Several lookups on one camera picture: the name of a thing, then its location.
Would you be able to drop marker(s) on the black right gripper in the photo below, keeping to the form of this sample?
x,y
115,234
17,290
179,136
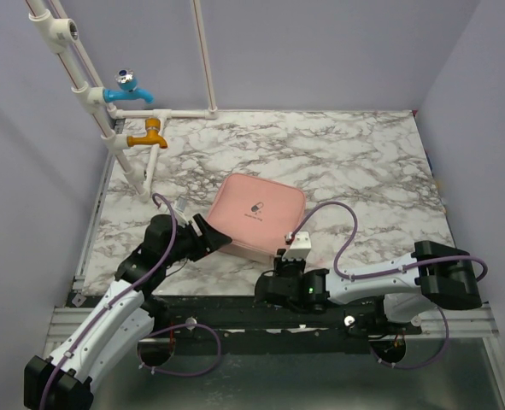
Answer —
x,y
291,263

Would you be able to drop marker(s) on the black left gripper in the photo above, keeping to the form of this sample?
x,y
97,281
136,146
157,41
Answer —
x,y
196,237

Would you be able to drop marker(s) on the pink medicine kit case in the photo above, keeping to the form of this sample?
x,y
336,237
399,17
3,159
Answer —
x,y
256,214

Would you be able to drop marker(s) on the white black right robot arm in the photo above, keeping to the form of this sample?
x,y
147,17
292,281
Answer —
x,y
432,276

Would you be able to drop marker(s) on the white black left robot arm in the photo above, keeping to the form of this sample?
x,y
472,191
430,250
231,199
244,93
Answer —
x,y
69,376

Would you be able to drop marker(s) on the yellow water tap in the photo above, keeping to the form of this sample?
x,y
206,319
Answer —
x,y
152,137

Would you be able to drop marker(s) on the blue water tap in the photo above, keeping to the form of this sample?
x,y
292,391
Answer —
x,y
128,89

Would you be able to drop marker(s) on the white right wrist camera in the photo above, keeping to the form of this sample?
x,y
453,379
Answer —
x,y
299,246

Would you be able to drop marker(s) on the aluminium profile rail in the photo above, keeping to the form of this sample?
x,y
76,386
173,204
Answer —
x,y
65,321

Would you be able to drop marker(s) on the white pvc pipe frame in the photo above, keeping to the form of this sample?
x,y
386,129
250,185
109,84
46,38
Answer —
x,y
137,156

